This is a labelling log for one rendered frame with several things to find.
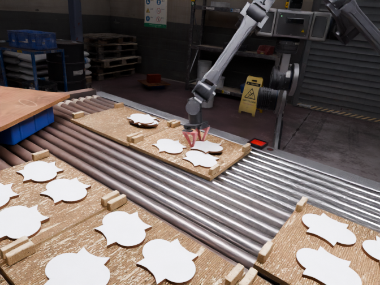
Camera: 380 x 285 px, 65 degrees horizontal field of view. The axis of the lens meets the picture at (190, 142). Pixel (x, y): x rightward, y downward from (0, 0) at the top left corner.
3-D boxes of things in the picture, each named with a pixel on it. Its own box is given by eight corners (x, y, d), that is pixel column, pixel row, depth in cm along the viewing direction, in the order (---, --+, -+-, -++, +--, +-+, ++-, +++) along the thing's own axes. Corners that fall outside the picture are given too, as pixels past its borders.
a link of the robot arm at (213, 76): (266, 20, 127) (245, 5, 126) (270, 14, 121) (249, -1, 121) (210, 103, 126) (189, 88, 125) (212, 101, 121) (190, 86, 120)
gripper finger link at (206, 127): (211, 142, 133) (210, 121, 130) (202, 146, 127) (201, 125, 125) (198, 141, 137) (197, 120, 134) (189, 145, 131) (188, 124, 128)
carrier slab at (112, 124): (123, 108, 175) (123, 106, 174) (177, 126, 154) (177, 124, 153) (70, 121, 148) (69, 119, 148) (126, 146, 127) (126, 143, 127)
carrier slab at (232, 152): (178, 127, 154) (178, 124, 153) (251, 151, 133) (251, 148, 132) (129, 147, 127) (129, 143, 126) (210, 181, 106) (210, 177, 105)
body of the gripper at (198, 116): (208, 125, 130) (207, 108, 128) (195, 130, 122) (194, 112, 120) (196, 124, 134) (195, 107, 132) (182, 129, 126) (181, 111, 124)
